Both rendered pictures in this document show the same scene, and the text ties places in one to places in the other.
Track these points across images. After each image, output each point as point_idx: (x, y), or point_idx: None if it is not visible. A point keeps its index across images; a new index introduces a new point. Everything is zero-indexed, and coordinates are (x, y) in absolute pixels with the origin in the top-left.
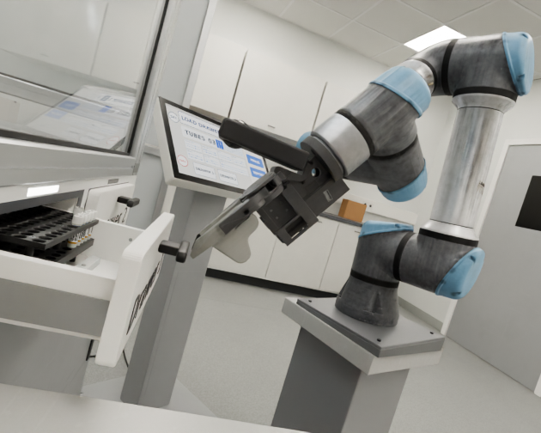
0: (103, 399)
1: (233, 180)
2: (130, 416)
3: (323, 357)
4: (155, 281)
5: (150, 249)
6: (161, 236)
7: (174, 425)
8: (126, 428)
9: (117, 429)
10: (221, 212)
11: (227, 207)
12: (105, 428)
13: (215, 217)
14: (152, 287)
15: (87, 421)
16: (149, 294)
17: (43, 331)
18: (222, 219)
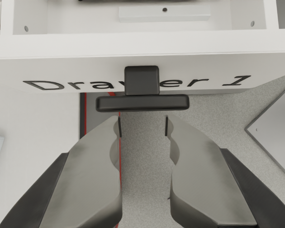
0: (78, 97)
1: None
2: (65, 116)
3: None
4: (229, 88)
5: (6, 62)
6: (138, 61)
7: (63, 144)
8: (55, 116)
9: (53, 111)
10: (217, 158)
11: (233, 176)
12: (53, 105)
13: (206, 144)
14: (198, 88)
15: (56, 94)
16: (185, 89)
17: None
18: (83, 160)
